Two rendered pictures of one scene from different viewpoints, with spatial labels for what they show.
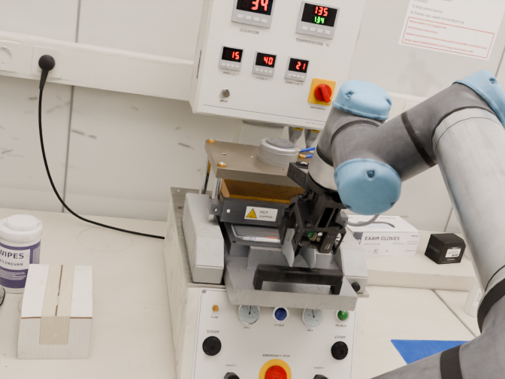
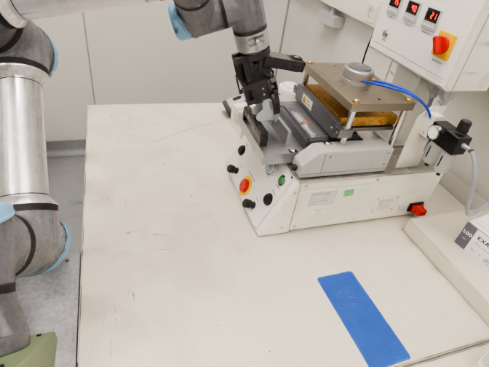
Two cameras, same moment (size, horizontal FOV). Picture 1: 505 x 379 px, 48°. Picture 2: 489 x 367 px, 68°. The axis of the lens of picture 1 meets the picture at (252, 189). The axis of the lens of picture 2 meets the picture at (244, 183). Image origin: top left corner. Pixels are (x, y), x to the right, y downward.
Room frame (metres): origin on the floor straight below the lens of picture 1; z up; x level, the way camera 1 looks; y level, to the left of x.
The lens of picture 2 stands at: (0.74, -0.95, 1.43)
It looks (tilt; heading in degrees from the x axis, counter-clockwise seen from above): 37 degrees down; 83
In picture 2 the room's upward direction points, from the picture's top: 9 degrees clockwise
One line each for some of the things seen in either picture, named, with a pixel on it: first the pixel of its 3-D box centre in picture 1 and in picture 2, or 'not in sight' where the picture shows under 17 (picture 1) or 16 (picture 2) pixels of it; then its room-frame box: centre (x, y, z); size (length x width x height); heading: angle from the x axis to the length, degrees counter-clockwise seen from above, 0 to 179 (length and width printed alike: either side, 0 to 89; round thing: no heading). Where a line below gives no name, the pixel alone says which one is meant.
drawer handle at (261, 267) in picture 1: (298, 279); (255, 124); (0.86, -0.10, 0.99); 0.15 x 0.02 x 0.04; 105
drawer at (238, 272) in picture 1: (277, 250); (300, 129); (0.99, -0.07, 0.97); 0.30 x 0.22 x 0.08; 15
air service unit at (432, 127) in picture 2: not in sight; (442, 143); (1.29, -0.22, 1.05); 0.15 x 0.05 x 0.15; 105
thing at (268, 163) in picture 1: (279, 168); (366, 93); (1.15, -0.05, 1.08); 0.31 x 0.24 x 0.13; 105
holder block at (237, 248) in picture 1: (273, 234); (317, 124); (1.03, -0.06, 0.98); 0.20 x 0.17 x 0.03; 105
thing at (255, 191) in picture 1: (276, 180); (351, 97); (1.11, -0.04, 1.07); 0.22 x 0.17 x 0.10; 105
